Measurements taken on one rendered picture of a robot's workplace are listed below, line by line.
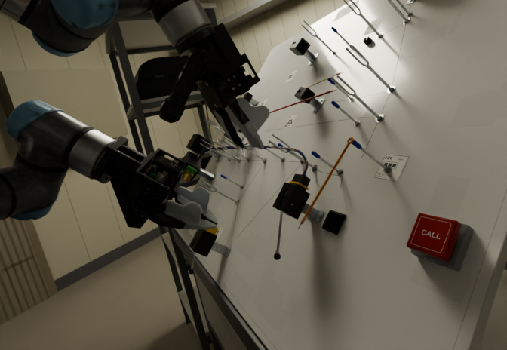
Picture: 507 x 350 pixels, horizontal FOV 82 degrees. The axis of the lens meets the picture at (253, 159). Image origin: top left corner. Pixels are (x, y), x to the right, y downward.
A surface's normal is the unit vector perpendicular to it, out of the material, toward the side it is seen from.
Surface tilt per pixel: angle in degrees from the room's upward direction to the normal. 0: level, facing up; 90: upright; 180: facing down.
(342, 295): 45
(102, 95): 90
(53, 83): 90
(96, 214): 90
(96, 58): 90
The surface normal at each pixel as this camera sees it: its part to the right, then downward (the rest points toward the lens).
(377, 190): -0.77, -0.49
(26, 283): 0.78, -0.07
